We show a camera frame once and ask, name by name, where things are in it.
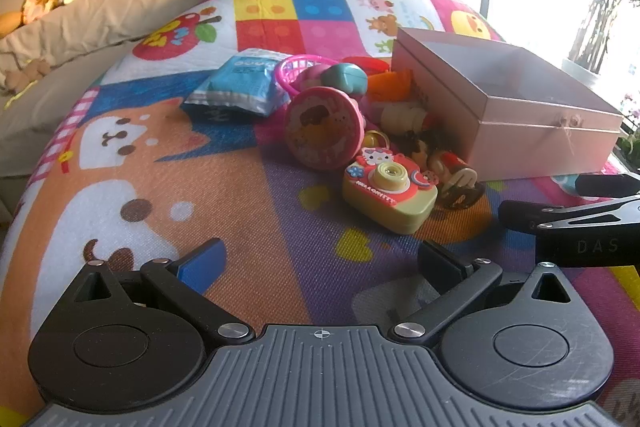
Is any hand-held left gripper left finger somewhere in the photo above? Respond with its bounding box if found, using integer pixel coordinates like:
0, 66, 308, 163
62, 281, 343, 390
74, 237, 257, 349

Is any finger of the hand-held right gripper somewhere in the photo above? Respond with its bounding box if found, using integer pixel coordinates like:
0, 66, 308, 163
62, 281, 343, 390
574, 173, 640, 198
498, 195, 640, 237

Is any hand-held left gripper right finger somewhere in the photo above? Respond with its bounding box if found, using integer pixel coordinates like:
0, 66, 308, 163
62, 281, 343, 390
391, 238, 576, 349

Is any pink cardboard box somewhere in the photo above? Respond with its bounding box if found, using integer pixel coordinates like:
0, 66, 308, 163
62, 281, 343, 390
391, 27, 624, 182

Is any brown toy figure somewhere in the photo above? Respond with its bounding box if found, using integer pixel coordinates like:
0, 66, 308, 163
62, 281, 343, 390
425, 149, 486, 210

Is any yellow toy camera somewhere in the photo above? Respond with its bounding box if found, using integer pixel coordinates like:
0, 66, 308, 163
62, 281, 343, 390
342, 147, 440, 235

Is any white beige toy figure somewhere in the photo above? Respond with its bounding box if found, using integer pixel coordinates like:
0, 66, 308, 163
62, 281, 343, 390
379, 101, 441, 136

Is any pink round printed toy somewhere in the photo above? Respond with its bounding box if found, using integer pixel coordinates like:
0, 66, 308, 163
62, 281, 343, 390
284, 87, 368, 170

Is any blue wet wipes packet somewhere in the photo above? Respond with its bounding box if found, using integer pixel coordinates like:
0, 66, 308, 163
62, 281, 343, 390
180, 48, 291, 124

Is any orange toy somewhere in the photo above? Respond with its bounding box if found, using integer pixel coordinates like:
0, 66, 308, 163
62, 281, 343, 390
367, 71, 413, 101

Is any pink plastic toy basket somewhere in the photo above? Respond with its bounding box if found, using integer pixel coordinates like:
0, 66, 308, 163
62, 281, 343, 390
274, 55, 335, 98

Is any teal round toy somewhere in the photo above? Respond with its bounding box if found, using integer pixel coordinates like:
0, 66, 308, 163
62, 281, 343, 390
320, 63, 369, 96

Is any red round toy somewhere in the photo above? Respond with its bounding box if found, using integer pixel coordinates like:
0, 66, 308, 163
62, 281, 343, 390
342, 55, 391, 75

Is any colourful cartoon play mat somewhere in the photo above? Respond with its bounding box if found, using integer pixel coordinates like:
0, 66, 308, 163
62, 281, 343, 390
0, 0, 640, 427

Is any green potted plant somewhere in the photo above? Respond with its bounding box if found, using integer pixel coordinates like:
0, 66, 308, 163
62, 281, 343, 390
567, 0, 640, 80

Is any small brown plush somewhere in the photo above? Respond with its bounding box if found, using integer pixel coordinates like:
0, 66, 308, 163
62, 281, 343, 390
4, 59, 52, 91

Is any beige covered sofa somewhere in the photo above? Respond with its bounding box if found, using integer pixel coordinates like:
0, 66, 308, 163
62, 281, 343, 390
0, 0, 266, 180

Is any yellow cushion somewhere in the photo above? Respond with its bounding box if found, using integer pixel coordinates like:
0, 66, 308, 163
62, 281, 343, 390
0, 12, 24, 39

